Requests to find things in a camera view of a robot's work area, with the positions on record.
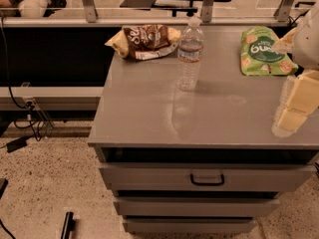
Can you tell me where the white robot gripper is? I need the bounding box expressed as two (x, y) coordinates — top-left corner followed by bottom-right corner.
(276, 3), (319, 132)

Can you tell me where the clear plastic water bottle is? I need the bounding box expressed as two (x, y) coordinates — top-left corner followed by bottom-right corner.
(177, 17), (203, 92)

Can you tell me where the green snack bag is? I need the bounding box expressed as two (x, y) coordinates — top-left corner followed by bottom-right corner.
(240, 26), (298, 76)

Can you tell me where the grey drawer cabinet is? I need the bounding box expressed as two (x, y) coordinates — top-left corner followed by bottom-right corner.
(89, 26), (318, 221)

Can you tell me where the top grey drawer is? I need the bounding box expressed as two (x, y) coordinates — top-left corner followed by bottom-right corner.
(99, 163), (315, 192)

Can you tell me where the grey drawer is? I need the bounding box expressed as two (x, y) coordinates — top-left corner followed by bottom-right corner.
(114, 197), (279, 217)
(99, 163), (315, 192)
(123, 218), (256, 233)

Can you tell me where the brown snack chip bag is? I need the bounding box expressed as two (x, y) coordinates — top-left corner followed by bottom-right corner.
(105, 24), (181, 61)

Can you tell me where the middle grey drawer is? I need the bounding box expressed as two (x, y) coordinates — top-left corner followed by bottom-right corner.
(114, 197), (279, 217)

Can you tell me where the bottom grey drawer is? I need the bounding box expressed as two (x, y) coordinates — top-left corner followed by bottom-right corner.
(123, 218), (256, 233)

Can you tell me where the black bar on floor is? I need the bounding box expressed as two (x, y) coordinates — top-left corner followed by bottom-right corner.
(60, 212), (75, 239)

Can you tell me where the black power adapter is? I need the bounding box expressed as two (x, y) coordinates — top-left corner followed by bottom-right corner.
(6, 137), (27, 153)

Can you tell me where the black drawer handle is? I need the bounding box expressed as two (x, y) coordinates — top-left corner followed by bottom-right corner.
(189, 174), (225, 186)

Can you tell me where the metal railing frame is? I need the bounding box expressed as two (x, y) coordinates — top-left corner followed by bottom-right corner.
(4, 0), (295, 27)

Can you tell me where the black cable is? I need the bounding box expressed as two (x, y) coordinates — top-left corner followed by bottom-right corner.
(0, 13), (46, 142)

